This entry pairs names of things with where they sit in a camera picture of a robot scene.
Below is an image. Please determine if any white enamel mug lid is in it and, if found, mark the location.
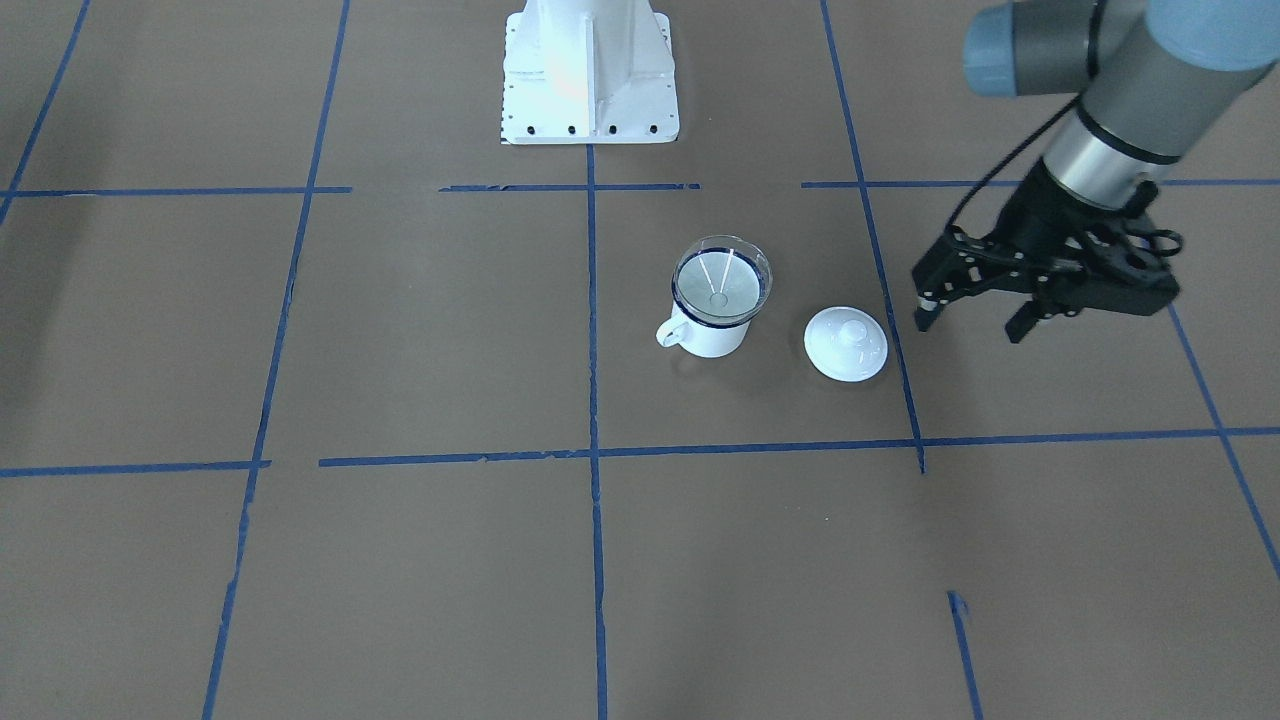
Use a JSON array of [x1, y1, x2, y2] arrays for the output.
[[803, 306, 890, 383]]

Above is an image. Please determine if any white enamel mug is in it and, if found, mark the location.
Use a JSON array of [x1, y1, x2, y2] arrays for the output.
[[657, 245, 771, 359]]

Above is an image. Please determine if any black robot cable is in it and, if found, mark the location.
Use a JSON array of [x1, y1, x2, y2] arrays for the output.
[[945, 95, 1085, 241]]

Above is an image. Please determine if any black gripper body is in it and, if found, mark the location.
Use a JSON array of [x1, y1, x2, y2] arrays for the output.
[[911, 160, 1151, 305]]

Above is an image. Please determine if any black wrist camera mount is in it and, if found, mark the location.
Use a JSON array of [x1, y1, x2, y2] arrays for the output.
[[1047, 224, 1185, 316]]

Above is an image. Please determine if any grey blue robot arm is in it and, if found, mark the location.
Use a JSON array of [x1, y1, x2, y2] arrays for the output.
[[911, 1, 1277, 343]]

